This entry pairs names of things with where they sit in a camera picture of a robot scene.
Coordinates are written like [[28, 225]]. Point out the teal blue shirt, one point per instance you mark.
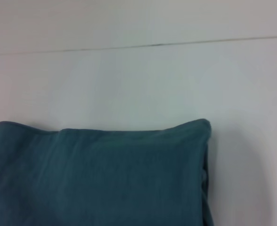
[[93, 176]]

